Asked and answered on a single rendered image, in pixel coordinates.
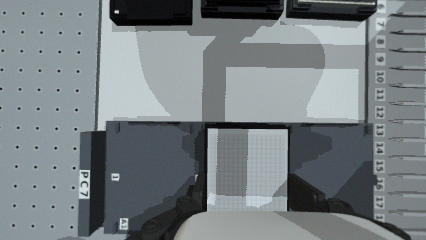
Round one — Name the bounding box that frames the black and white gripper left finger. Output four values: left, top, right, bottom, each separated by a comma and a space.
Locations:
125, 173, 206, 240

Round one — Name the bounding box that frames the black deep-well block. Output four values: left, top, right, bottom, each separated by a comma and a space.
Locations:
206, 0, 280, 7

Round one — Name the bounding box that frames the light grey multi-well plate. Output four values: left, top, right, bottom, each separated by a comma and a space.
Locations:
204, 124, 290, 212

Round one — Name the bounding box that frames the grey perforated base plate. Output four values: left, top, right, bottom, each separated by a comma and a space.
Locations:
0, 0, 126, 240

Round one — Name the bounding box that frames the white well plate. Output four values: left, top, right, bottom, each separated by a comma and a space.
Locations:
298, 0, 377, 9

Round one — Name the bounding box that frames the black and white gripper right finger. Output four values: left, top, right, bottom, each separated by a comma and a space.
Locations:
289, 174, 411, 240

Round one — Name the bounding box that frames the dark grey plate carrier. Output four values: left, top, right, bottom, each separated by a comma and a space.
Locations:
78, 121, 377, 238

